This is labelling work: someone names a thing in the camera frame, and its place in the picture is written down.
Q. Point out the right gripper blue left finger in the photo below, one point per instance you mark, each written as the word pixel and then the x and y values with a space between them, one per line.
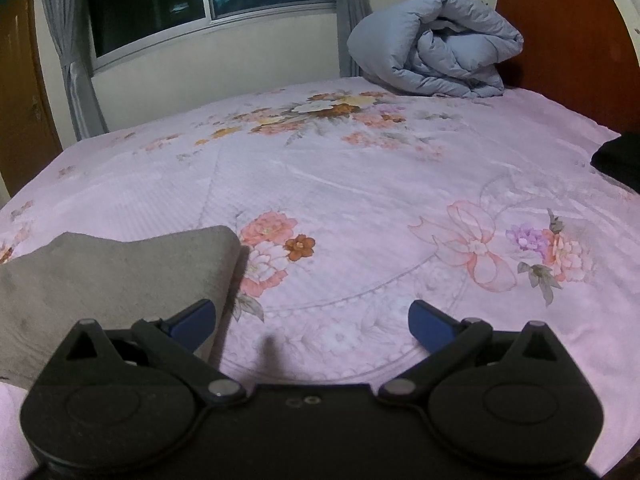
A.
pixel 170 346

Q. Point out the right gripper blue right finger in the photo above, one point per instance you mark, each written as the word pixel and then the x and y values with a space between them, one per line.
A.
pixel 451 346

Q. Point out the grey knit pants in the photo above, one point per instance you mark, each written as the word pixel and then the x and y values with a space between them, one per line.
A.
pixel 44 293

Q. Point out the pink floral bed sheet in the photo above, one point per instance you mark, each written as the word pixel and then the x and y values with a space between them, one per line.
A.
pixel 350 202

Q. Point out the brown wooden wardrobe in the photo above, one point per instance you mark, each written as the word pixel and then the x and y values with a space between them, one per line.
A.
pixel 29 141

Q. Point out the rolled light blue quilt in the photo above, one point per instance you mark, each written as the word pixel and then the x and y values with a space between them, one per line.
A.
pixel 436 48

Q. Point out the red and white headboard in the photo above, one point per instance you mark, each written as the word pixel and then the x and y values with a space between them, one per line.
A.
pixel 578 53

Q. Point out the left grey curtain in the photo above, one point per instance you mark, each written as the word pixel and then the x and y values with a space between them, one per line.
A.
pixel 68 22

